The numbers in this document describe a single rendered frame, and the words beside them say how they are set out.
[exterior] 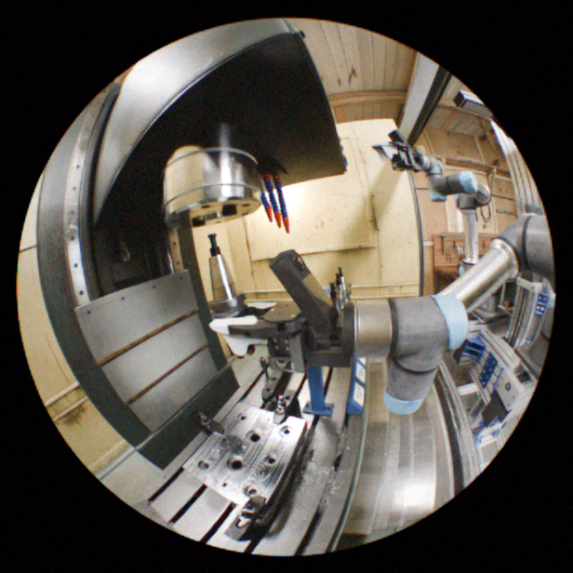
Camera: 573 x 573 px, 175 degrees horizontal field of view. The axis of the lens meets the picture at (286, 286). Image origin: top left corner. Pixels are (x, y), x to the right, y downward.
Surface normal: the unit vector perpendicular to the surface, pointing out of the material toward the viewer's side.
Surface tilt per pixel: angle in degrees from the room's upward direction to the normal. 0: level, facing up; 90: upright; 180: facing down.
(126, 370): 90
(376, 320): 44
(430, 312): 37
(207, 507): 0
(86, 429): 90
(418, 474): 8
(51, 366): 90
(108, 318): 90
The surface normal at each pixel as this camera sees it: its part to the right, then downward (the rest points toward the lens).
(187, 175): 0.03, 0.23
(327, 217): -0.37, 0.28
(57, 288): 0.92, -0.05
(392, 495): -0.20, -0.92
